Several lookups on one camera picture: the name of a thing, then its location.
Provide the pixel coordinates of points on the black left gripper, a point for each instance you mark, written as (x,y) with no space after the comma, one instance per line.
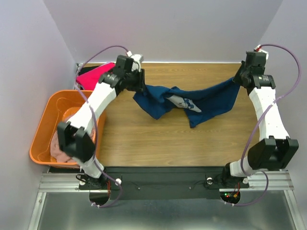
(141,86)

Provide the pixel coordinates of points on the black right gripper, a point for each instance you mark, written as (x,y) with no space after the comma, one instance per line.
(241,74)

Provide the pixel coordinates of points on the blue t shirt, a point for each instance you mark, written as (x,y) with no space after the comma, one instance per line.
(199,105)

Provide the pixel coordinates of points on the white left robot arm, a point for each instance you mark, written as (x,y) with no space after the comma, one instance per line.
(103,94)

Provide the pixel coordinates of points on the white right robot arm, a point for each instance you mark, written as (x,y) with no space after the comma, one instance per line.
(263,127)

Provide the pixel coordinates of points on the folded magenta t shirt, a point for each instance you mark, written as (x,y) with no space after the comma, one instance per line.
(92,77)

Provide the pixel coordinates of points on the folded black t shirt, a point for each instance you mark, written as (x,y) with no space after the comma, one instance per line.
(84,69)

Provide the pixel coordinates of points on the orange plastic basket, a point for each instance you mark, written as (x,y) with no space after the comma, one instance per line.
(59,107)

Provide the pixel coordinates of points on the dusty pink t shirt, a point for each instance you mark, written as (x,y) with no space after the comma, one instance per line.
(60,151)

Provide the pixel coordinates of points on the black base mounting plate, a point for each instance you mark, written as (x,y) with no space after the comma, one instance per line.
(153,183)

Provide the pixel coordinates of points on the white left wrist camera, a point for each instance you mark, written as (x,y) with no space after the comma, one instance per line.
(137,60)

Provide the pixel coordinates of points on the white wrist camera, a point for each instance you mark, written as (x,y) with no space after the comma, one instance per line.
(259,49)
(137,60)

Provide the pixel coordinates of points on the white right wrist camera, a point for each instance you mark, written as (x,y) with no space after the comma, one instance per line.
(259,49)

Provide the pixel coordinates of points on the aluminium rail frame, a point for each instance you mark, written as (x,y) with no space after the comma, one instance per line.
(129,137)

